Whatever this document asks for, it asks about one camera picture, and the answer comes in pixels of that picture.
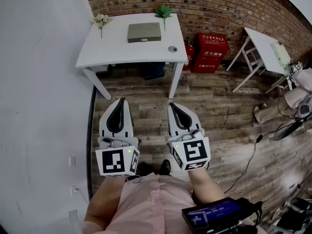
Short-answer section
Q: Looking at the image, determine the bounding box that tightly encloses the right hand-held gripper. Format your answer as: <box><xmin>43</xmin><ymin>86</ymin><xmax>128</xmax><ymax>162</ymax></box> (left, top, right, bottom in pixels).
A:
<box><xmin>167</xmin><ymin>102</ymin><xmax>211</xmax><ymax>172</ymax></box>

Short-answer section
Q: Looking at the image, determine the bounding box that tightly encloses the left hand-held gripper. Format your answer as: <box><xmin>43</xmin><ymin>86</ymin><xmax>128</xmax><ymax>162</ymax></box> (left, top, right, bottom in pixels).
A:
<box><xmin>95</xmin><ymin>97</ymin><xmax>140</xmax><ymax>178</ymax></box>

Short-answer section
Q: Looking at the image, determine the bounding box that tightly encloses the person's right forearm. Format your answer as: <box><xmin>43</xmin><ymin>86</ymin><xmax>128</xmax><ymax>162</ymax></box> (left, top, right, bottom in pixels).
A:
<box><xmin>187</xmin><ymin>168</ymin><xmax>227</xmax><ymax>206</ymax></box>

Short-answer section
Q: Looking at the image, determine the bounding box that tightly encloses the person's left forearm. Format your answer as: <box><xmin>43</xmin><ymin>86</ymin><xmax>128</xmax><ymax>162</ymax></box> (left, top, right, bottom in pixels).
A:
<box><xmin>83</xmin><ymin>175</ymin><xmax>127</xmax><ymax>232</ymax></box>

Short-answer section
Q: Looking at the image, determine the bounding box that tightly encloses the grey drawer box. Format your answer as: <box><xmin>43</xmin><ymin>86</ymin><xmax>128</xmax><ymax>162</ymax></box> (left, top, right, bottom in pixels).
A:
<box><xmin>127</xmin><ymin>22</ymin><xmax>162</xmax><ymax>44</ymax></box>

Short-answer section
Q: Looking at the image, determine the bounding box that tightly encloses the black baseboard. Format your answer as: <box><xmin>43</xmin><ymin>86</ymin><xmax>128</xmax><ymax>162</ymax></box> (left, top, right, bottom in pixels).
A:
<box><xmin>86</xmin><ymin>85</ymin><xmax>98</xmax><ymax>201</ymax></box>

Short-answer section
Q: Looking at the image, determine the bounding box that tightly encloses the person's right black shoe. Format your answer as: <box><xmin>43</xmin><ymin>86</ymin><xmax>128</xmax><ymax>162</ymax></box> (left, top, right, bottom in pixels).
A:
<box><xmin>158</xmin><ymin>159</ymin><xmax>172</xmax><ymax>176</ymax></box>

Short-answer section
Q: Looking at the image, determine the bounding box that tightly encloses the person's black shoe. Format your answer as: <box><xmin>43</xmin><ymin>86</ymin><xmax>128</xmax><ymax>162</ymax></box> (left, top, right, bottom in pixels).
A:
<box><xmin>158</xmin><ymin>159</ymin><xmax>172</xmax><ymax>176</ymax></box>
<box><xmin>138</xmin><ymin>161</ymin><xmax>153</xmax><ymax>178</ymax></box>

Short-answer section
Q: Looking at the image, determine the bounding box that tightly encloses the person's left black shoe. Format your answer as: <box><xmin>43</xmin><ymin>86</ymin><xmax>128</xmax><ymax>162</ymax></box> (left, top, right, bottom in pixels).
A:
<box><xmin>138</xmin><ymin>161</ymin><xmax>153</xmax><ymax>178</ymax></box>

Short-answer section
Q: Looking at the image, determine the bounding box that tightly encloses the dark blue box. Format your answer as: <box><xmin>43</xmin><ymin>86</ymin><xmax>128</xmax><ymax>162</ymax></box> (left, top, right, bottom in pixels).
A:
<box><xmin>143</xmin><ymin>62</ymin><xmax>167</xmax><ymax>81</ymax></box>

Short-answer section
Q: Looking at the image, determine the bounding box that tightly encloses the red fire extinguisher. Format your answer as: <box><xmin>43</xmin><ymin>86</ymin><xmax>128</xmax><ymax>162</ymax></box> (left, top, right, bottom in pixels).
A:
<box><xmin>182</xmin><ymin>40</ymin><xmax>195</xmax><ymax>72</ymax></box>

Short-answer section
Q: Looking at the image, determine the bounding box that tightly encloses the white desk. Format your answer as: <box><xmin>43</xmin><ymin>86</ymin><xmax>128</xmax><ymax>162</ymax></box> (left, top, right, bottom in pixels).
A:
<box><xmin>75</xmin><ymin>13</ymin><xmax>189</xmax><ymax>101</ymax></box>

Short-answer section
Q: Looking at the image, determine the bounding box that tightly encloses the red fire extinguisher cabinet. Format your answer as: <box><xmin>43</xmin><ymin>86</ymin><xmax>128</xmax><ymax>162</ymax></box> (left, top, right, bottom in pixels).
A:
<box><xmin>190</xmin><ymin>32</ymin><xmax>231</xmax><ymax>74</ymax></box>

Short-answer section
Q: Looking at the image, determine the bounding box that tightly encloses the person's pink shirt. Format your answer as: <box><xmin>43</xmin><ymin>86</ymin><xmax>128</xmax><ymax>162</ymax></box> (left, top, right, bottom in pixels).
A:
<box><xmin>81</xmin><ymin>173</ymin><xmax>247</xmax><ymax>234</ymax></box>

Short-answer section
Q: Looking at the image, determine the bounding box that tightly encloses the black chair base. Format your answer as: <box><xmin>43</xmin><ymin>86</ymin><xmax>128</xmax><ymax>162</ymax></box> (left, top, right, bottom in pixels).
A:
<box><xmin>273</xmin><ymin>120</ymin><xmax>312</xmax><ymax>141</ymax></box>

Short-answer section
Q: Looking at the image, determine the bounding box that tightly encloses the white artificial flower sprig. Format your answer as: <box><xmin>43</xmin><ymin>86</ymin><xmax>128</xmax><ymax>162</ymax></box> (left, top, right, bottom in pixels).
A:
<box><xmin>93</xmin><ymin>13</ymin><xmax>113</xmax><ymax>39</ymax></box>

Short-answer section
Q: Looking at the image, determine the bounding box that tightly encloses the white folding table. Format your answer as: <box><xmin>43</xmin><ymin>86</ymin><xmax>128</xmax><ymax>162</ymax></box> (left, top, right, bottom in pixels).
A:
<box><xmin>226</xmin><ymin>27</ymin><xmax>293</xmax><ymax>94</ymax></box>

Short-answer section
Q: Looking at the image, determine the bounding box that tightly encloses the green artificial leaf sprig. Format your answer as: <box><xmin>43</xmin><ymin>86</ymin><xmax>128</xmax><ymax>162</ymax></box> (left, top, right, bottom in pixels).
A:
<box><xmin>154</xmin><ymin>5</ymin><xmax>174</xmax><ymax>32</ymax></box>

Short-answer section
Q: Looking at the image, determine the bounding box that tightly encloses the white green flat board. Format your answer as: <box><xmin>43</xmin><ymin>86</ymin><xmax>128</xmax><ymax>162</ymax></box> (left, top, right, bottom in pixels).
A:
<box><xmin>271</xmin><ymin>41</ymin><xmax>292</xmax><ymax>69</ymax></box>

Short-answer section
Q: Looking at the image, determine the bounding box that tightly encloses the black rolling chair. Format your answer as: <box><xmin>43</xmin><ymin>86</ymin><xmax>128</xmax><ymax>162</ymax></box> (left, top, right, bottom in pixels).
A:
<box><xmin>289</xmin><ymin>197</ymin><xmax>312</xmax><ymax>219</ymax></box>

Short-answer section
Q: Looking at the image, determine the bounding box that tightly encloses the thin black looped cable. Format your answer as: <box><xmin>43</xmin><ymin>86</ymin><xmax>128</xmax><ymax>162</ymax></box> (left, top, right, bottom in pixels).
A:
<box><xmin>222</xmin><ymin>104</ymin><xmax>231</xmax><ymax>129</ymax></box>

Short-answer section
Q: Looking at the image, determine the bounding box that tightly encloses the black floor cable with adapter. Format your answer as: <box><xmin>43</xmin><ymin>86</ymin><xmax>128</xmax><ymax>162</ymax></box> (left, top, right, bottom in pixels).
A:
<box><xmin>224</xmin><ymin>134</ymin><xmax>264</xmax><ymax>195</ymax></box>

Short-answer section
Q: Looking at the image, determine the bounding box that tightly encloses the grey strap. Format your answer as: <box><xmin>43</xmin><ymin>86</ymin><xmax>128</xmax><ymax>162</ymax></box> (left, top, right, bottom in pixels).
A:
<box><xmin>68</xmin><ymin>209</ymin><xmax>82</xmax><ymax>234</ymax></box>

